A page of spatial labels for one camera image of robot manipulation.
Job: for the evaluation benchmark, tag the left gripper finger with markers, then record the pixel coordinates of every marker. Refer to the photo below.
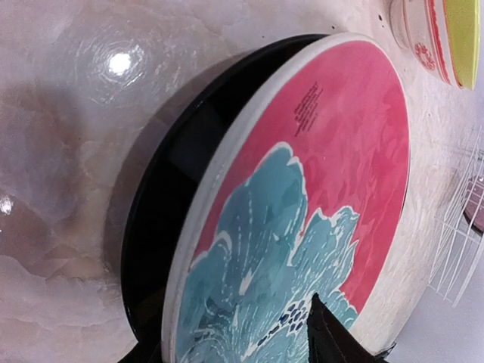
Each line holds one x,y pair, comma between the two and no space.
329,341

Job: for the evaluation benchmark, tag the dark red plate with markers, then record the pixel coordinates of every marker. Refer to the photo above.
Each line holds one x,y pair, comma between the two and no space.
302,197

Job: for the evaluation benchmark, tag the black rimmed plate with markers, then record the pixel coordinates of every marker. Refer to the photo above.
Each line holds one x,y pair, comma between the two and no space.
168,185

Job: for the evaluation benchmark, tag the white red patterned bowl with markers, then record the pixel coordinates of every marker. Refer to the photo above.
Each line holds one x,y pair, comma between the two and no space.
420,27

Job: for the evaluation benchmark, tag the green bowl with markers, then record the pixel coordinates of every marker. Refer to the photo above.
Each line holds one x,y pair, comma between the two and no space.
463,24

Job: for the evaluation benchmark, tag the pink dotted plate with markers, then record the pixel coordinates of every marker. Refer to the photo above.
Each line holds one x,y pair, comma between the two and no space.
473,211

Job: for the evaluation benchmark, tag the white wire dish rack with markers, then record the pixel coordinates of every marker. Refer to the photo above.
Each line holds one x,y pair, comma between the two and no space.
459,246

